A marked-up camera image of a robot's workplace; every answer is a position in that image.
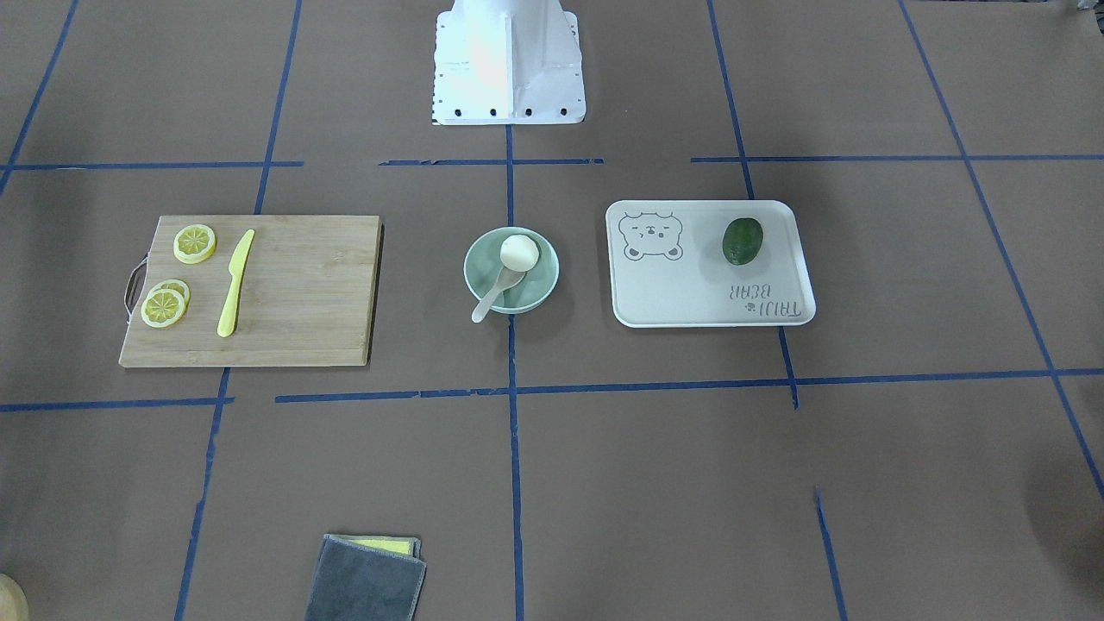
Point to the white plastic spoon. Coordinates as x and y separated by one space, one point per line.
506 279

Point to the white steamed bun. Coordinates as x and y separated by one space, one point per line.
519 253

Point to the light green bowl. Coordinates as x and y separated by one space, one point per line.
482 265

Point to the white bear serving tray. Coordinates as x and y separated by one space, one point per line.
668 271

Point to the dark green avocado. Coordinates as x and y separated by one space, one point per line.
742 240

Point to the bamboo cutting board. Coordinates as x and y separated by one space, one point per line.
307 297

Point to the yellow plastic knife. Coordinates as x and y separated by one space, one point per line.
228 317

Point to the grey yellow folded cloth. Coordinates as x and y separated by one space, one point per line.
371 577

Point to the lemon slice upper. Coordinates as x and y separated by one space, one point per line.
194 243

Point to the lemon slice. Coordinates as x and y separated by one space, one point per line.
163 308
183 289
194 243

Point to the lemon slice behind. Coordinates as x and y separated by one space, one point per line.
183 289

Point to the lemon slice front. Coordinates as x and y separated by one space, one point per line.
163 308

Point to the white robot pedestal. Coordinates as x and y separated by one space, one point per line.
507 63

